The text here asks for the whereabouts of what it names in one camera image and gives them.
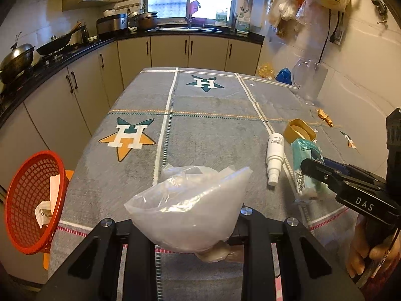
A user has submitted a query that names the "green tissue pack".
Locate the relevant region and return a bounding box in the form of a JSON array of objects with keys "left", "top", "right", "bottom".
[{"left": 291, "top": 138, "right": 331, "bottom": 202}]

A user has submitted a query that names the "white paper packet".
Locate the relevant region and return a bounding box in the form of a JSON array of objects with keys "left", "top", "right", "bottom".
[{"left": 35, "top": 175, "right": 60, "bottom": 228}]

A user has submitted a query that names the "clear plastic bag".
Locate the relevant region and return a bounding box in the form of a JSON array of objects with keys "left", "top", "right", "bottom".
[{"left": 124, "top": 165, "right": 252, "bottom": 253}]

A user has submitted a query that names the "person's right hand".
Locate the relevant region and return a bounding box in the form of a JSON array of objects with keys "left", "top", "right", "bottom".
[{"left": 346, "top": 215, "right": 400, "bottom": 298}]

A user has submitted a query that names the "yellow square lid container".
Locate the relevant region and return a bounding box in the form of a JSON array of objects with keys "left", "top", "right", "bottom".
[{"left": 283, "top": 119, "right": 317, "bottom": 144}]

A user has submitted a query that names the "white spray bottle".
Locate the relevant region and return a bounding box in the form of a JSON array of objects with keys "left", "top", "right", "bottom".
[{"left": 266, "top": 133, "right": 284, "bottom": 186}]

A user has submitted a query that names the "clear glass beer mug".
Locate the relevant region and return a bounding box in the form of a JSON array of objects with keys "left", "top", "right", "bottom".
[{"left": 291, "top": 58, "right": 328, "bottom": 105}]

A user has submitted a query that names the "red mesh waste basket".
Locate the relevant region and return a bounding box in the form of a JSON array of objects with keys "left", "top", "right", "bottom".
[{"left": 5, "top": 151, "right": 69, "bottom": 255}]

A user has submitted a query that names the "blue plastic bag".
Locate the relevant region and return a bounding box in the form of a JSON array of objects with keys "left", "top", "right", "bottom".
[{"left": 275, "top": 67, "right": 292, "bottom": 85}]

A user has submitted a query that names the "grey patterned tablecloth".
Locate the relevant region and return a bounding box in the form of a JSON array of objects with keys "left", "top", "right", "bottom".
[{"left": 48, "top": 66, "right": 386, "bottom": 301}]

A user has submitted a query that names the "steel lidded wok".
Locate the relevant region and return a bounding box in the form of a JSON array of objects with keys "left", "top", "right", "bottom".
[{"left": 1, "top": 31, "right": 35, "bottom": 85}]

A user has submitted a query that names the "black frying pan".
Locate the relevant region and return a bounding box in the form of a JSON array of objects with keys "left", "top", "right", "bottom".
[{"left": 36, "top": 22, "right": 81, "bottom": 56}]

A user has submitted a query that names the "silver rice cooker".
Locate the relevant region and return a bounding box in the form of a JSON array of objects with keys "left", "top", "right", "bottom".
[{"left": 96, "top": 13, "right": 128, "bottom": 36}]

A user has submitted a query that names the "black hanging power cable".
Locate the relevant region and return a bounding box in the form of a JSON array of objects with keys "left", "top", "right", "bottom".
[{"left": 317, "top": 8, "right": 334, "bottom": 65}]

